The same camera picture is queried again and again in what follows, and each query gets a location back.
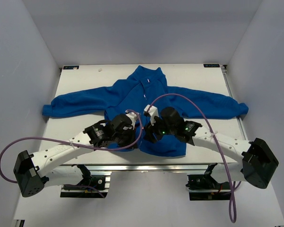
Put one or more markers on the aluminium rail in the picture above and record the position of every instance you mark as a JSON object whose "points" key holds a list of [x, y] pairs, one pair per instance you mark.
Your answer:
{"points": [[183, 168], [239, 118]]}

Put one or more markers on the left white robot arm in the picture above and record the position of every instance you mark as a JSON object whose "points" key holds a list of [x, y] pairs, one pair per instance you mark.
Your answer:
{"points": [[46, 168]]}

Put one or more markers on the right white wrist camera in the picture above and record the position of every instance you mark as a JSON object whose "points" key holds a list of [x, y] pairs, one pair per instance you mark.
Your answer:
{"points": [[151, 112]]}

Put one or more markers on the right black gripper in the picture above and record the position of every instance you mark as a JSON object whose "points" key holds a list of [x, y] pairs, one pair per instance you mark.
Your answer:
{"points": [[150, 129]]}

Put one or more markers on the right blue table label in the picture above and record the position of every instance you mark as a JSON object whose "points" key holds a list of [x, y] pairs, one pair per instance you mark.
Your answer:
{"points": [[211, 65]]}

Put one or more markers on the aluminium right side rail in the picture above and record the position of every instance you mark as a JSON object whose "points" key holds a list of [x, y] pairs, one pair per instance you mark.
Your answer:
{"points": [[239, 118]]}

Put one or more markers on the blue table label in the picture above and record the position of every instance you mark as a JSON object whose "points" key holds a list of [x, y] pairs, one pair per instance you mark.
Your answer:
{"points": [[70, 67], [211, 65]]}

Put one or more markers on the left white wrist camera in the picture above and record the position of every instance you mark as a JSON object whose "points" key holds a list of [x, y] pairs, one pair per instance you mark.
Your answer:
{"points": [[133, 116]]}

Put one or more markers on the blue zip jacket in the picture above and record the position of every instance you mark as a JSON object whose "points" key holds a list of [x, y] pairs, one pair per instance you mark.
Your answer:
{"points": [[141, 88]]}

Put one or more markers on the left blue table label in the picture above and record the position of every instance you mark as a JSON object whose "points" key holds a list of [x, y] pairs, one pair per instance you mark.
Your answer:
{"points": [[70, 67]]}

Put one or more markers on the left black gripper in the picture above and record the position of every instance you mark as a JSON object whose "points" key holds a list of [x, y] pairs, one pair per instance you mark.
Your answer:
{"points": [[132, 135]]}

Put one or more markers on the aluminium front rail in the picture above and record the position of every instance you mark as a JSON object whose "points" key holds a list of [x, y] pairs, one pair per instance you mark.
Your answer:
{"points": [[183, 168]]}

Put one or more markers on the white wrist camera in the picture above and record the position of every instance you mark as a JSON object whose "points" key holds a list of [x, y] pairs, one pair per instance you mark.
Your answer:
{"points": [[133, 116], [151, 112]]}

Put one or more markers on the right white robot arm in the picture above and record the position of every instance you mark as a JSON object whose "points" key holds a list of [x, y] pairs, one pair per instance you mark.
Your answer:
{"points": [[255, 162]]}

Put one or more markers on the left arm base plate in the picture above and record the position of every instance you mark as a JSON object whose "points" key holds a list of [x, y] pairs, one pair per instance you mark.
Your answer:
{"points": [[93, 184]]}

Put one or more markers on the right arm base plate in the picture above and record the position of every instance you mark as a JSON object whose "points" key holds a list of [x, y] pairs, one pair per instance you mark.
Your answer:
{"points": [[203, 188]]}

